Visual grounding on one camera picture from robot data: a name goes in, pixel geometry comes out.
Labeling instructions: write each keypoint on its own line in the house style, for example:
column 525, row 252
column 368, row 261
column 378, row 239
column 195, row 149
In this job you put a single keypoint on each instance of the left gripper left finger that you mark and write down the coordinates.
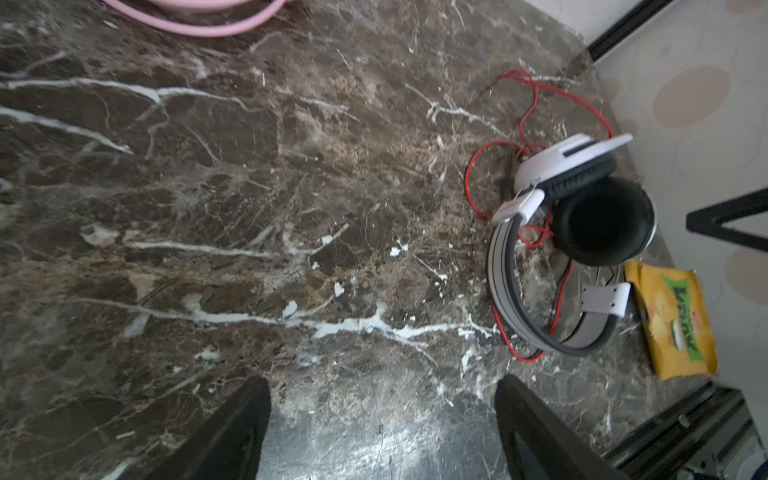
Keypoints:
column 228, row 445

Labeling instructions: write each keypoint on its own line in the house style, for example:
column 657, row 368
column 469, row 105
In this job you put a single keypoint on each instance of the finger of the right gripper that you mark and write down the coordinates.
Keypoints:
column 710, row 221

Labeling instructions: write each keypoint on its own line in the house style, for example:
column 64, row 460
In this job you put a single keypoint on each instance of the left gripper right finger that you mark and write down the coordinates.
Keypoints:
column 537, row 444

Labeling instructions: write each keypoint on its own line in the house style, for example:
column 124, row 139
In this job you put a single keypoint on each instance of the pink headset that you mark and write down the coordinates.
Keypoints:
column 200, row 19

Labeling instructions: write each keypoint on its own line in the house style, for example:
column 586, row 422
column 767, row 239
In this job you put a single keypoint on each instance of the white black headphones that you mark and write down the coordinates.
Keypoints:
column 598, row 220

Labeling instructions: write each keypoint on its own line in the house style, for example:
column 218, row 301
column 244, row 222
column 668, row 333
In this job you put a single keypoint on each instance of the yellow snack bag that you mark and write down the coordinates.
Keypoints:
column 680, row 340

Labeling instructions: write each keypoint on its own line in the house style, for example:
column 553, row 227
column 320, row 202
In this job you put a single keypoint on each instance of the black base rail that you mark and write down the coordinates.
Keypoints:
column 708, row 434

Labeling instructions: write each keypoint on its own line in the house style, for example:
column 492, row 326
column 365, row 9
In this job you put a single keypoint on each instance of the right black corner post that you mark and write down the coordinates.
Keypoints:
column 641, row 14

